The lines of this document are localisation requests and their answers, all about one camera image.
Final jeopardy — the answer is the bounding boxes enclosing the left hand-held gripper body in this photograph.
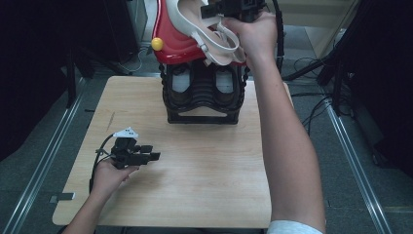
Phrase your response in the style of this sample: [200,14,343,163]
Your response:
[110,127,144,170]

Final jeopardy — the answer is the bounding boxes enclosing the black cabinet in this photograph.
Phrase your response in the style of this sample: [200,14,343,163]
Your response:
[103,0,149,63]

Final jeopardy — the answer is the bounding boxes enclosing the metal floor rail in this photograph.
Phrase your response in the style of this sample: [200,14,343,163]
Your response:
[1,77,87,234]
[324,97,394,234]

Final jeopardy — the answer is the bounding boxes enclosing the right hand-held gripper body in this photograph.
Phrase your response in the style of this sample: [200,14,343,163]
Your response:
[220,0,267,23]

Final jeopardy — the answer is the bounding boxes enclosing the black leather shoe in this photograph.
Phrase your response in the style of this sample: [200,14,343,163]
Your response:
[212,64,242,106]
[167,62,195,106]

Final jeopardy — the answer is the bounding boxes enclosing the dark curtain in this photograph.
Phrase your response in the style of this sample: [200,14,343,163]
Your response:
[337,0,413,178]
[0,0,74,162]

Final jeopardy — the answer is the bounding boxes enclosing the person's right hand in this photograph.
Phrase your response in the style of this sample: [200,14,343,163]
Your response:
[222,11,279,67]

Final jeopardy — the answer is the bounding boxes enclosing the person's left hand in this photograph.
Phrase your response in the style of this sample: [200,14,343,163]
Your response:
[90,159,140,201]

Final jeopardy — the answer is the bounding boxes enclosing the red and black shoe rack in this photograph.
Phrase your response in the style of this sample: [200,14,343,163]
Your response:
[150,0,251,125]

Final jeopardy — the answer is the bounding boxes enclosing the white slingback heeled shoe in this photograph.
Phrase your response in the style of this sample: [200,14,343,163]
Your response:
[165,0,247,67]

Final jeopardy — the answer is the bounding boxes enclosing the white floor cable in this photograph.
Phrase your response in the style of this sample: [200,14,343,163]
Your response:
[123,47,148,74]

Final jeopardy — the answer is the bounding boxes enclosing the black tripod stand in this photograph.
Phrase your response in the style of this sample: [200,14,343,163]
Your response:
[282,0,361,115]

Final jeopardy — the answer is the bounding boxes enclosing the black floor cables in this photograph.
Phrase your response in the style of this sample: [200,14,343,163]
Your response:
[290,58,337,137]

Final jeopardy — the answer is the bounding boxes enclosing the metal table bracket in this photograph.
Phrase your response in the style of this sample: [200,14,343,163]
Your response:
[49,192,76,204]

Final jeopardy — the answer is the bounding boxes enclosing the white sleeve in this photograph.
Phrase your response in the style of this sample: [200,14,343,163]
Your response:
[266,219,325,234]

